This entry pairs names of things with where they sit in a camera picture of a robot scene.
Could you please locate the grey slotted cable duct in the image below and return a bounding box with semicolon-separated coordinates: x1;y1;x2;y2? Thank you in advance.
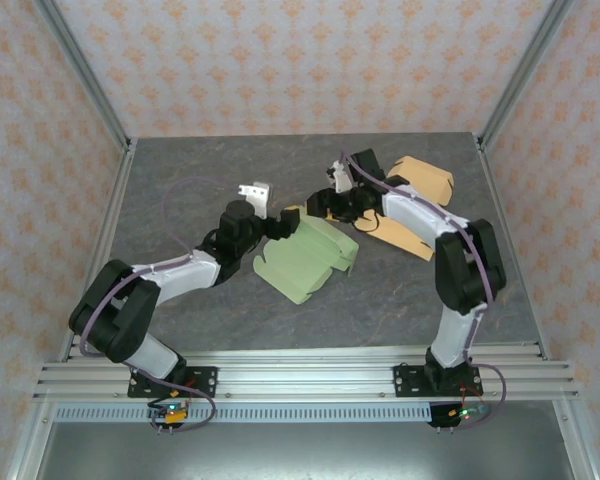
52;403;434;424

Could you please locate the orange paper box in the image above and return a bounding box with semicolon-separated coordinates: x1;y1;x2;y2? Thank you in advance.
327;155;455;264

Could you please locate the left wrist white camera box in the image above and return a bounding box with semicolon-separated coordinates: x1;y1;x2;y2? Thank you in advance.
237;181;271;220

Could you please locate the grey metal sheet panel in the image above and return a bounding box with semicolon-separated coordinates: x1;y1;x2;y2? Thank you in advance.
34;422;576;480

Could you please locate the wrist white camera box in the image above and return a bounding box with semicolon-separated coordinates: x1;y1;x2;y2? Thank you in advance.
237;181;271;220
327;159;354;194

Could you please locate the aluminium mounting rail beam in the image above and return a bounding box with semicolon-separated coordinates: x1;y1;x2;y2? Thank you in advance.
32;348;581;402

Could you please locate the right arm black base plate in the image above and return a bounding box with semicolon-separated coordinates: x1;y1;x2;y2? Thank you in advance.
393;364;481;399

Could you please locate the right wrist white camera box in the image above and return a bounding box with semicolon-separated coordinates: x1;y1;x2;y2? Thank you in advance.
327;159;354;194

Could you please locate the aluminium lower frame bar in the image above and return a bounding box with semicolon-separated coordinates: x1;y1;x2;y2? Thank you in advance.
552;399;600;480
4;399;56;480

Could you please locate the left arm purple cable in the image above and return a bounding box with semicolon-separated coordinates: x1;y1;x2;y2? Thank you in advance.
79;177;247;434

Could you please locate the green paper box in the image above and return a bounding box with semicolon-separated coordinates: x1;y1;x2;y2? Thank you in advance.
252;204;360;306

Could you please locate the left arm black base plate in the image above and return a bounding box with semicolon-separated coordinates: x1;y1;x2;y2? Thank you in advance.
127;366;219;399

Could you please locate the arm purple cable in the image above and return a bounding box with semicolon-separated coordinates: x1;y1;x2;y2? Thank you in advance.
338;139;506;431
79;177;247;434

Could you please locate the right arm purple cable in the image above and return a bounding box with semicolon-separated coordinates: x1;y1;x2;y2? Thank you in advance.
338;139;506;431

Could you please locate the aluminium upright frame post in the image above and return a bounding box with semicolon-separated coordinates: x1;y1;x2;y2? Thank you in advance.
32;0;134;154
477;0;579;151

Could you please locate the aluminium table side rail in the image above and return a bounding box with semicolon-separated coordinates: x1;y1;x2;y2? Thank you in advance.
57;139;139;361
474;137;551;361

